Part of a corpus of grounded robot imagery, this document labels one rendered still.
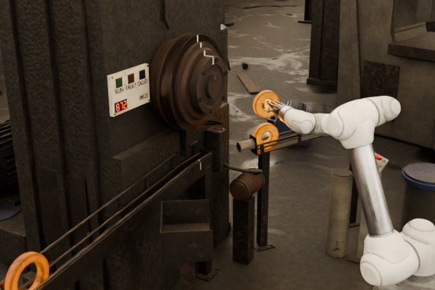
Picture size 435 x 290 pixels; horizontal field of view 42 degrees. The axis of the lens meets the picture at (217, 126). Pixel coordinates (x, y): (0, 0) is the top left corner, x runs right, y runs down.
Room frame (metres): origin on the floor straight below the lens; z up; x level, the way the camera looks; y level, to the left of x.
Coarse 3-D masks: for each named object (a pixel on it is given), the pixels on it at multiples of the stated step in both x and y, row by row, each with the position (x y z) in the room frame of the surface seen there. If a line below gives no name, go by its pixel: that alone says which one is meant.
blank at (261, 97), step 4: (260, 92) 2.98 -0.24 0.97; (264, 92) 2.96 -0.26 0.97; (268, 92) 2.97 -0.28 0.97; (272, 92) 2.98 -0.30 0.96; (256, 96) 2.96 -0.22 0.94; (260, 96) 2.95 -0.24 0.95; (264, 96) 2.96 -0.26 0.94; (268, 96) 2.97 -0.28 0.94; (272, 96) 2.98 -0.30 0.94; (276, 96) 2.99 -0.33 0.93; (256, 100) 2.94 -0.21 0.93; (260, 100) 2.95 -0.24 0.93; (264, 100) 2.96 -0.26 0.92; (272, 100) 2.98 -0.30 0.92; (276, 100) 2.99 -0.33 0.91; (252, 104) 2.97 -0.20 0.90; (256, 104) 2.94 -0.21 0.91; (260, 104) 2.95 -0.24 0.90; (256, 108) 2.94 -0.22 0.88; (260, 108) 2.95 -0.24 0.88; (256, 112) 2.94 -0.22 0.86; (260, 112) 2.95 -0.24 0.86; (264, 112) 2.96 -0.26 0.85; (272, 112) 2.98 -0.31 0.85; (260, 116) 2.95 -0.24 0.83; (264, 116) 2.96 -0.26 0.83; (268, 116) 2.97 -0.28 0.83
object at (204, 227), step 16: (176, 208) 2.16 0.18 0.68; (192, 208) 2.17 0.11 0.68; (208, 208) 2.17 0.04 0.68; (176, 224) 2.16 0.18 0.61; (192, 224) 2.16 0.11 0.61; (208, 224) 2.16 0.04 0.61; (176, 240) 1.90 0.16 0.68; (192, 240) 1.91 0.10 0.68; (208, 240) 1.91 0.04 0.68; (176, 256) 1.90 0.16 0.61; (192, 256) 1.91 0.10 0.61; (208, 256) 1.91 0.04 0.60; (192, 272) 2.03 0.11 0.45; (192, 288) 2.03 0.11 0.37
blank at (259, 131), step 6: (258, 126) 2.97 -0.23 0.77; (264, 126) 2.96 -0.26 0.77; (270, 126) 2.97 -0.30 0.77; (258, 132) 2.94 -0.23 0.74; (264, 132) 2.96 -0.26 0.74; (270, 132) 2.98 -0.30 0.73; (276, 132) 2.99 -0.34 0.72; (258, 138) 2.94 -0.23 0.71; (270, 138) 2.99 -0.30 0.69; (276, 138) 2.99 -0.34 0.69
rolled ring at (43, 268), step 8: (24, 256) 1.70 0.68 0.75; (32, 256) 1.71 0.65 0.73; (40, 256) 1.74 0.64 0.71; (16, 264) 1.66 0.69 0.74; (24, 264) 1.68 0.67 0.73; (40, 264) 1.74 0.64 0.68; (48, 264) 1.77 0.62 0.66; (8, 272) 1.65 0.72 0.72; (16, 272) 1.65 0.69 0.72; (40, 272) 1.75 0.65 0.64; (48, 272) 1.77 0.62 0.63; (8, 280) 1.63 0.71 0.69; (16, 280) 1.64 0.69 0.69; (40, 280) 1.74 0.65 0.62; (8, 288) 1.62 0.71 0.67; (16, 288) 1.64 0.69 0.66; (32, 288) 1.72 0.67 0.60; (40, 288) 1.73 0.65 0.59
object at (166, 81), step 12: (192, 36) 2.59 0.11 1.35; (204, 36) 2.67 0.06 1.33; (180, 48) 2.51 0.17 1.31; (216, 48) 2.77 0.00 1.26; (168, 60) 2.49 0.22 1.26; (180, 60) 2.49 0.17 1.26; (168, 72) 2.46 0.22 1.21; (168, 84) 2.44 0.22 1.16; (168, 96) 2.42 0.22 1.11; (168, 108) 2.45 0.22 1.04; (168, 120) 2.51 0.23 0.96; (180, 120) 2.48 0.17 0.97
